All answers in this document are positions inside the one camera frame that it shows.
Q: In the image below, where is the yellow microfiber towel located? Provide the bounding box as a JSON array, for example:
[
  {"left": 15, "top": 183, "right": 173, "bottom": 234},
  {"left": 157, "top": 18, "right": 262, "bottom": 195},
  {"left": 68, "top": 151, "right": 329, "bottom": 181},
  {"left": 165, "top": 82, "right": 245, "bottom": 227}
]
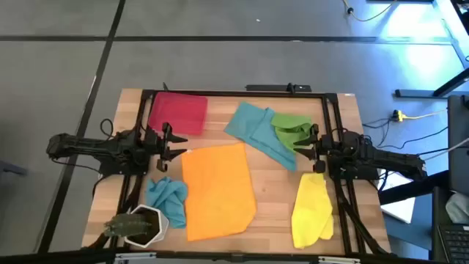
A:
[{"left": 291, "top": 172, "right": 335, "bottom": 250}]

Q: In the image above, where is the black desk leg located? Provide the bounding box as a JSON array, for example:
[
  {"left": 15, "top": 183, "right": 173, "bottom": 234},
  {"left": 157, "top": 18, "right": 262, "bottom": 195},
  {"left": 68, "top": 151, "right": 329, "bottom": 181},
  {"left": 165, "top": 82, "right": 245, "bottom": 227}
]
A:
[{"left": 394, "top": 67, "right": 469, "bottom": 99}]

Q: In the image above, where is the pale yellow power cable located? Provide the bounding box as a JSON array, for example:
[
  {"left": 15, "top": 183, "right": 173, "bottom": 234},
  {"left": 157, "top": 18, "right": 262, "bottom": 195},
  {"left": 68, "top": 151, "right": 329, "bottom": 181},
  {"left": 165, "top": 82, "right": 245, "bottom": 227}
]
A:
[{"left": 405, "top": 108, "right": 448, "bottom": 121}]

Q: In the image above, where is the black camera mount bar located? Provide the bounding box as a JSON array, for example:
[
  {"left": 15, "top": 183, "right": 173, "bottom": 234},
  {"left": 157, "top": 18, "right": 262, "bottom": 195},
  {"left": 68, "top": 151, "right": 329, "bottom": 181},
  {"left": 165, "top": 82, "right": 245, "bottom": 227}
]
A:
[{"left": 245, "top": 83, "right": 312, "bottom": 93}]

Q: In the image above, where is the black floor cable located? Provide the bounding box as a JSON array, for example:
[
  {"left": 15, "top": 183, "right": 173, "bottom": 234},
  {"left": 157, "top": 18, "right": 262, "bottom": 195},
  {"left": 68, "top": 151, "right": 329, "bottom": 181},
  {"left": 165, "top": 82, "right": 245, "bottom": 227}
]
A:
[{"left": 397, "top": 126, "right": 448, "bottom": 150}]

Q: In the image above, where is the black aluminium table frame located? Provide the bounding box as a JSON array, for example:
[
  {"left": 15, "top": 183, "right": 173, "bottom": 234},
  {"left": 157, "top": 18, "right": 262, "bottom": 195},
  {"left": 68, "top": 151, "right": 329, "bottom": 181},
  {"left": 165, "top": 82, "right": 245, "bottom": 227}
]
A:
[{"left": 93, "top": 89, "right": 391, "bottom": 257}]

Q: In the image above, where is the black rig beam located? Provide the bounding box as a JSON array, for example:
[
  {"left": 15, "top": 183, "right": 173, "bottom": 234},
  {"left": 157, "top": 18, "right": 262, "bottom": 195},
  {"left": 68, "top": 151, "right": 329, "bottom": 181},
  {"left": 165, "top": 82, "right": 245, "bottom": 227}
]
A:
[{"left": 0, "top": 248, "right": 469, "bottom": 264}]

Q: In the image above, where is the crumpled teal microfiber towel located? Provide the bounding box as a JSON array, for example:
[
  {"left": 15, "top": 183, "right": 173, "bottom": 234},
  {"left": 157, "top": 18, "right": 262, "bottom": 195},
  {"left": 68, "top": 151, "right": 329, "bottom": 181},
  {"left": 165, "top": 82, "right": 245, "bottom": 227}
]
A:
[{"left": 145, "top": 177, "right": 189, "bottom": 230}]

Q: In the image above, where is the flat teal microfiber towel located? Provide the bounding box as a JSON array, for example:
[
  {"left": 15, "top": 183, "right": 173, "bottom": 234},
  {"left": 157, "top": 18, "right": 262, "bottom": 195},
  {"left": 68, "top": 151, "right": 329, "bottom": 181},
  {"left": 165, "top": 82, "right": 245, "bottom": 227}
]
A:
[{"left": 224, "top": 101, "right": 298, "bottom": 172}]

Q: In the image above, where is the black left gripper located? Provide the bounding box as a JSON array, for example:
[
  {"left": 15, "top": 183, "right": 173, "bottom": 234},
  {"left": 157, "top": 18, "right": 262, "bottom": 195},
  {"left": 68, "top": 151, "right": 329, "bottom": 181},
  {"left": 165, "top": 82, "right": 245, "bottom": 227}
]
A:
[{"left": 144, "top": 122, "right": 189, "bottom": 163}]

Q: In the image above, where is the white paper sheet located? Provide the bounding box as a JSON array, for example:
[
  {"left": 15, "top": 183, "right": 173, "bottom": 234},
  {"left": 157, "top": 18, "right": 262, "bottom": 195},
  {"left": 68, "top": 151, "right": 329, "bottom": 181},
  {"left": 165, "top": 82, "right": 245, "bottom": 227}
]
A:
[{"left": 379, "top": 169, "right": 418, "bottom": 224}]

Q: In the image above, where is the yellow floor cable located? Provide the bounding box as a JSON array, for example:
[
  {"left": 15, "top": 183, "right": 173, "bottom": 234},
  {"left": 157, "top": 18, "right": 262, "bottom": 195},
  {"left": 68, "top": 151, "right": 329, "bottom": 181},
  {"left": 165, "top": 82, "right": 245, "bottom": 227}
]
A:
[{"left": 342, "top": 0, "right": 399, "bottom": 23}]

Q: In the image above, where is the orange microfiber towel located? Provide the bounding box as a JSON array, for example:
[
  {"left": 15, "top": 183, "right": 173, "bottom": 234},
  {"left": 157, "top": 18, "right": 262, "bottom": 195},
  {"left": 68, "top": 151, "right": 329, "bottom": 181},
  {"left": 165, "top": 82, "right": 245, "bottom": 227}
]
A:
[{"left": 181, "top": 142, "right": 257, "bottom": 242}]

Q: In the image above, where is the white hexagonal plant pot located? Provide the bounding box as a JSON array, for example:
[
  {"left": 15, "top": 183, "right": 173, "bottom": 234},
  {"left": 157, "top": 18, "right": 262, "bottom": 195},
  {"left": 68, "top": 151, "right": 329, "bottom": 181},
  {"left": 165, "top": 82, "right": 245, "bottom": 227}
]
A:
[{"left": 123, "top": 204, "right": 170, "bottom": 250}]

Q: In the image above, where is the green microfiber towel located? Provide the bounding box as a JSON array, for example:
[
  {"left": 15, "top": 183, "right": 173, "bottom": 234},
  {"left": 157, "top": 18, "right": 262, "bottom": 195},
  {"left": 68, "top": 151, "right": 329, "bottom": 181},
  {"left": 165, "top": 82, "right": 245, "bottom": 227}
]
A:
[{"left": 270, "top": 112, "right": 315, "bottom": 153}]

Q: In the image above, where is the pink plastic basket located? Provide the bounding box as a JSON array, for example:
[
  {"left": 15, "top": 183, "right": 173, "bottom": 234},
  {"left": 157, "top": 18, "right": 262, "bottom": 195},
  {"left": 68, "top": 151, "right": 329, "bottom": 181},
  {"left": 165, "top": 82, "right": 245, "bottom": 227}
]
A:
[{"left": 148, "top": 91, "right": 209, "bottom": 136}]

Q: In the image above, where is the grey floor cable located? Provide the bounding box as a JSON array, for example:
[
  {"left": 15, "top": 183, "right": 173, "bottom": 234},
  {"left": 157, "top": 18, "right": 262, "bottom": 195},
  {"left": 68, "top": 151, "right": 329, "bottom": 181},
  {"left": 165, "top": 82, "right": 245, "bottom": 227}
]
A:
[{"left": 421, "top": 137, "right": 469, "bottom": 162}]

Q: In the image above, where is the black laptop keyboard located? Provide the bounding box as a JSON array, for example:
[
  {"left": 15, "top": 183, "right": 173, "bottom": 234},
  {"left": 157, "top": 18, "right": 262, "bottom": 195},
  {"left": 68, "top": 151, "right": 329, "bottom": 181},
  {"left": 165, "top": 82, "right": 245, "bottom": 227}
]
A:
[{"left": 435, "top": 224, "right": 469, "bottom": 264}]

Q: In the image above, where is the black monitor panel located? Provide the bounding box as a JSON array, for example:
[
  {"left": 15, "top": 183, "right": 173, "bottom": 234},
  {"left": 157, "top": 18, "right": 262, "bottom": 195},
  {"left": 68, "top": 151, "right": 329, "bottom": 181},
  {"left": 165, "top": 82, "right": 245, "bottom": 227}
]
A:
[{"left": 446, "top": 94, "right": 469, "bottom": 195}]

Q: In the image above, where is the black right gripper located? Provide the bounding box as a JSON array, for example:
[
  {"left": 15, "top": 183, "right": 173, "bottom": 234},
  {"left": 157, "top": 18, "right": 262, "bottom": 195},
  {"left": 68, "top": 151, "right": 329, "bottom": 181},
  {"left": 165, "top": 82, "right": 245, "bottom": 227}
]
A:
[{"left": 292, "top": 123, "right": 335, "bottom": 162}]

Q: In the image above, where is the grey cloth bundle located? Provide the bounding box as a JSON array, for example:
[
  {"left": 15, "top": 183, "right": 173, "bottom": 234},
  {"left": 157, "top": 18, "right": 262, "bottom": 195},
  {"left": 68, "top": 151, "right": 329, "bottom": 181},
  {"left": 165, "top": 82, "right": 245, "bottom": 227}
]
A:
[{"left": 445, "top": 191, "right": 469, "bottom": 224}]

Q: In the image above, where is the green cactus plant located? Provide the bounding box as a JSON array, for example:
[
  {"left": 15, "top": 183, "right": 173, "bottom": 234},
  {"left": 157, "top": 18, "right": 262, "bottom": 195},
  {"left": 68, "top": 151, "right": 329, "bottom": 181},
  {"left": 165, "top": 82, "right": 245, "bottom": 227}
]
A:
[{"left": 103, "top": 213, "right": 155, "bottom": 238}]

